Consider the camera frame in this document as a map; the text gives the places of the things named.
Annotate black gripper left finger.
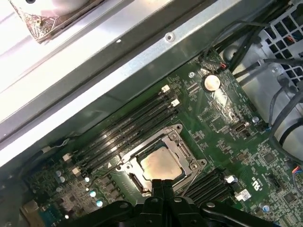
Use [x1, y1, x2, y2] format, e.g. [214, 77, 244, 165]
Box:
[56, 179, 165, 227]

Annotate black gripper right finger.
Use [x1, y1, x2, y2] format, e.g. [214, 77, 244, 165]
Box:
[164, 179, 275, 227]

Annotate small square CPU plate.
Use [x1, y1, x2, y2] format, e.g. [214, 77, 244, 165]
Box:
[139, 146, 187, 184]

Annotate metal CPU socket cover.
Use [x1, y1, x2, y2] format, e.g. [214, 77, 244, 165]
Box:
[122, 127, 202, 196]

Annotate black RAM slot white clips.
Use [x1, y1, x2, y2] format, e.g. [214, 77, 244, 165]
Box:
[189, 171, 236, 201]
[72, 98, 181, 177]
[203, 182, 239, 208]
[63, 84, 171, 163]

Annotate CPU socket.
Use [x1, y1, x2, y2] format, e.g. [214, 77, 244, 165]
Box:
[115, 124, 207, 198]

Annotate white barcode sticker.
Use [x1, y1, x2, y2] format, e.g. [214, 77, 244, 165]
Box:
[234, 188, 252, 201]

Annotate green motherboard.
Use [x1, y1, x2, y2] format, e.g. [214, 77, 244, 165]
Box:
[20, 51, 303, 227]

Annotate blue rear port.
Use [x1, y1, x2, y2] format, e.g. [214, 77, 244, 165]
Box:
[39, 205, 70, 223]

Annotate silver board connector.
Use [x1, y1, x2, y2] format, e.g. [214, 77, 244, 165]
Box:
[233, 122, 249, 137]

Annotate square black chip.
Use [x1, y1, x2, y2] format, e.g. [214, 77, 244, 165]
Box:
[262, 152, 276, 164]
[283, 192, 297, 204]

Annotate metal rear port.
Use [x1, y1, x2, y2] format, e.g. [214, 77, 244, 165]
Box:
[20, 200, 40, 221]

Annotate round silver coin battery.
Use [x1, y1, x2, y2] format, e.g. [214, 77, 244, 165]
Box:
[204, 74, 221, 92]

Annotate black open PC case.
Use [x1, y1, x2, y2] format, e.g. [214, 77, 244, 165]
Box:
[0, 0, 303, 227]

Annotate silver metal drive cage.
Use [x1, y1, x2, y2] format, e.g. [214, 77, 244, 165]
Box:
[257, 0, 303, 76]

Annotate thick black cable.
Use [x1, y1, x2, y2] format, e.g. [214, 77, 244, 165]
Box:
[268, 80, 303, 166]

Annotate black cable bundle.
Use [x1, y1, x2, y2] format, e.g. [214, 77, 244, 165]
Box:
[229, 23, 263, 74]

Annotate thin black cable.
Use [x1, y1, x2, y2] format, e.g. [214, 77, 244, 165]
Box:
[203, 20, 270, 62]

